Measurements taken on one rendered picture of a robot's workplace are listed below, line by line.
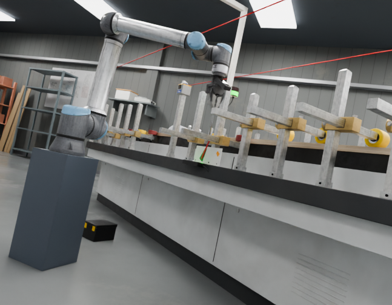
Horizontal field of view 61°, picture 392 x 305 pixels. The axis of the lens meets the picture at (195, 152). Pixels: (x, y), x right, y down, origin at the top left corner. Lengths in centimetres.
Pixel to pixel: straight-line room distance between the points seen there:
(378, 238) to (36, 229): 156
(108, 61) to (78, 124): 45
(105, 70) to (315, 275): 158
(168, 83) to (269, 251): 623
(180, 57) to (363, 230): 681
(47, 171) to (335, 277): 146
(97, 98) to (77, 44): 750
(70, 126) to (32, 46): 885
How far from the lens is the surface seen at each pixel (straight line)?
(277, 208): 152
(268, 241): 182
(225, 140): 185
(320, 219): 138
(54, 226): 189
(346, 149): 159
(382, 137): 154
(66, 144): 192
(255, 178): 157
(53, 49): 1012
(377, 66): 690
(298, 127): 149
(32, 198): 198
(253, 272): 190
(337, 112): 140
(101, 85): 212
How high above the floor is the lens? 68
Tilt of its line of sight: 2 degrees up
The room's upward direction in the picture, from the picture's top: 12 degrees clockwise
